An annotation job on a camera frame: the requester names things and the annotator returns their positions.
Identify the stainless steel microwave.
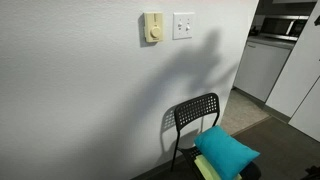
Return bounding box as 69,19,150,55
260,15,309,41

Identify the white kitchen cabinet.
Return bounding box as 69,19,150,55
234,37,294,102

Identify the black perforated metal chair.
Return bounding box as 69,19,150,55
171,93,262,180

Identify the white double light switch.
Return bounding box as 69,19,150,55
173,12,194,40

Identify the beige thermostat dial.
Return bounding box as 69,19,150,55
144,12,163,43

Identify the teal blue pillow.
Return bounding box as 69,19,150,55
194,126,260,180

